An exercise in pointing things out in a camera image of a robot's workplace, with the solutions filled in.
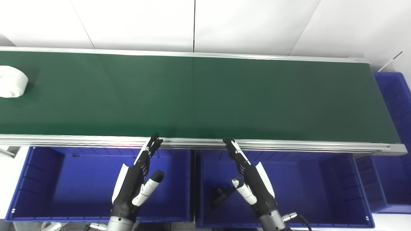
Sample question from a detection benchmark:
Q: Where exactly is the black bracket part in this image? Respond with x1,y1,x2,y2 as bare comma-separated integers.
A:
210,186,238,210

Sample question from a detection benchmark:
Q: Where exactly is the white hexagonal part with hole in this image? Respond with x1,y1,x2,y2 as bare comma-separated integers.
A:
0,65,29,98

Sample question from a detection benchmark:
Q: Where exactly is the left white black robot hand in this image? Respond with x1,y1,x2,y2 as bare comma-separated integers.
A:
111,133,165,222

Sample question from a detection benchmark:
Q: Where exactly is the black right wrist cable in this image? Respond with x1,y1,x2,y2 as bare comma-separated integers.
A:
282,212,312,231

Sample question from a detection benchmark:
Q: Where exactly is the green conveyor belt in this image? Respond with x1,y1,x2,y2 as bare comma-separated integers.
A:
0,47,407,157
0,51,401,144

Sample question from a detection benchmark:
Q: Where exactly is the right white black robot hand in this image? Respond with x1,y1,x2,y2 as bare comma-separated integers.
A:
223,138,280,220

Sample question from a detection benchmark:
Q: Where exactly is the blue plastic bin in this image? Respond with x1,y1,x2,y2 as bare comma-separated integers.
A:
355,72,411,214
5,146,194,223
194,149,375,229

